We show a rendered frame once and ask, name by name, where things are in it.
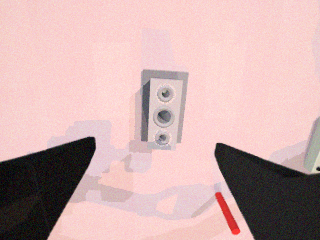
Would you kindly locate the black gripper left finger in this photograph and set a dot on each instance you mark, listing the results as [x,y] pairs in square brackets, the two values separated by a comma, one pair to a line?
[35,188]

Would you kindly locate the red peg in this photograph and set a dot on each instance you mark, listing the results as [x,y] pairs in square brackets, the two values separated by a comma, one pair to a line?
[227,213]

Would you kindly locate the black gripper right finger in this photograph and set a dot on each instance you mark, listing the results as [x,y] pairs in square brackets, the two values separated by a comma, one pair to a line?
[277,203]

